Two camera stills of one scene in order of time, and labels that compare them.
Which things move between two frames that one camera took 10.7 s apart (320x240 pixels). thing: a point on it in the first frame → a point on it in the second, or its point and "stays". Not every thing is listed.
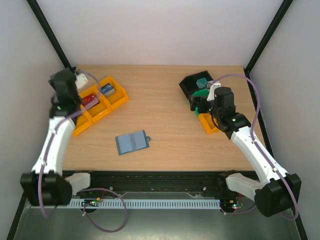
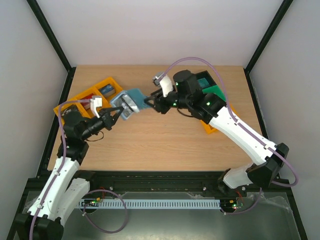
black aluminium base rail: (158, 181) stays
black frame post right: (271, 29) stays
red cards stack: (90, 101) stays
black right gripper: (194, 102) → (159, 103)
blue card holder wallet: (132, 142) → (132, 100)
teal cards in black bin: (201, 83) stays
